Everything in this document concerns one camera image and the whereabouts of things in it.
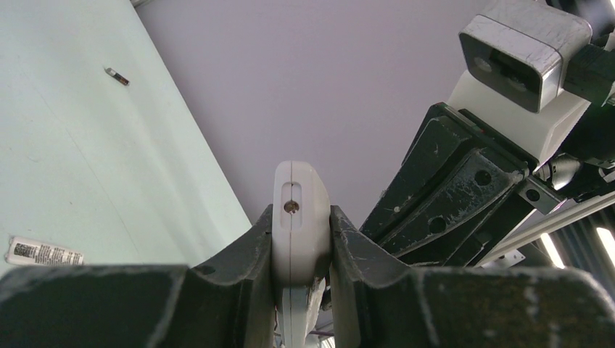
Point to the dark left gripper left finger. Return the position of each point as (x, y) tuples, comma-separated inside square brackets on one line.
[(226, 301)]

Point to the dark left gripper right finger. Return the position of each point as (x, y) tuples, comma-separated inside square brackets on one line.
[(378, 301)]

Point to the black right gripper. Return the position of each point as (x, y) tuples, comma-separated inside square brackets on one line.
[(460, 190)]

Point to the white remote control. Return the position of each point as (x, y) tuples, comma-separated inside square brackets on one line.
[(300, 249)]

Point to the white battery compartment cover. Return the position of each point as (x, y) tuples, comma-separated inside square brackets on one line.
[(23, 251)]

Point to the aluminium frame rail right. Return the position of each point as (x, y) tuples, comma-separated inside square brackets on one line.
[(549, 224)]

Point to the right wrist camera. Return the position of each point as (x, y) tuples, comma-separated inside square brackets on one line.
[(532, 72)]

